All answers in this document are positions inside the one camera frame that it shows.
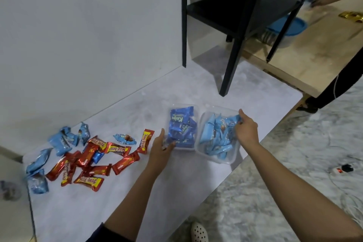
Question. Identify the person's right hand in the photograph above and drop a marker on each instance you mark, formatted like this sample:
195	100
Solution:
248	134

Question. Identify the person's left hand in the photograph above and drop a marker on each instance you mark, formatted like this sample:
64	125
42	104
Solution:
158	155

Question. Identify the pile of red candy bars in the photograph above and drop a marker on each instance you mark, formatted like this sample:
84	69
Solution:
90	152

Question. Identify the group of light blue packets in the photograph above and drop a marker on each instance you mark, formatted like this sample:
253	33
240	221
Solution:
61	142

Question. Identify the white storage box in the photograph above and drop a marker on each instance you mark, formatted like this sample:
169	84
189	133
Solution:
14	222

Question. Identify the person's left forearm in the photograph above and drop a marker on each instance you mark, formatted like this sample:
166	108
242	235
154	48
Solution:
130	205

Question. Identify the person's right forearm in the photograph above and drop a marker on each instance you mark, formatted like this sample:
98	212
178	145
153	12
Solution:
297	199

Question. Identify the person's white left clog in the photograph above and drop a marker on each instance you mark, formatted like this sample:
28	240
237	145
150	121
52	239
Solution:
199	233

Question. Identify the person's navy shirt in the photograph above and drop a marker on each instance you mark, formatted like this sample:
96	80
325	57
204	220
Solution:
102	234

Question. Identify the clear plastic tub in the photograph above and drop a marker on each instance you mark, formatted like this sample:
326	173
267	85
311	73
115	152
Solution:
202	117
195	108

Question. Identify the grey marble-look board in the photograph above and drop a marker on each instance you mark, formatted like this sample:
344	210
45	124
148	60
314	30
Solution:
141	108

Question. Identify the black plug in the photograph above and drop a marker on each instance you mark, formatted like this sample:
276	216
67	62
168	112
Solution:
347	168

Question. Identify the wooden folding table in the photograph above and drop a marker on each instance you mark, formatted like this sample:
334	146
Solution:
326	51

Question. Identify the blue plastic basin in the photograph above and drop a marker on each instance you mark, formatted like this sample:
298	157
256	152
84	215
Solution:
295	26

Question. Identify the black side table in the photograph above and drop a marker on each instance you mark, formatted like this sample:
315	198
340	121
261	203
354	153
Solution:
244	3

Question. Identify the gold foil packet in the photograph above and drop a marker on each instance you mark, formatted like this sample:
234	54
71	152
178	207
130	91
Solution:
351	16

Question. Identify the white power strip red switch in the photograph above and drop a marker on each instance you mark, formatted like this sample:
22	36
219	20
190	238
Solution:
336	171

